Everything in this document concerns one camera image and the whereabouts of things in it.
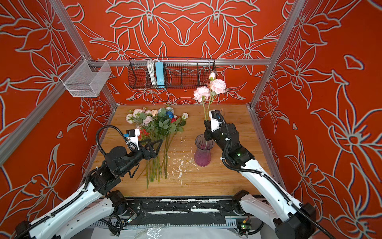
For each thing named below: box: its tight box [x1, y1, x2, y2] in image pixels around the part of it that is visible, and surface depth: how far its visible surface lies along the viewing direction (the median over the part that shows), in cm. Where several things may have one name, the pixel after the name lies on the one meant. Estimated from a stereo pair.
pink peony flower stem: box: [193, 72, 227, 121], surface depth 61 cm
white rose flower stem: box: [171, 112, 190, 138], surface depth 106 cm
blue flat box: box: [155, 61, 165, 89], surface depth 91 cm
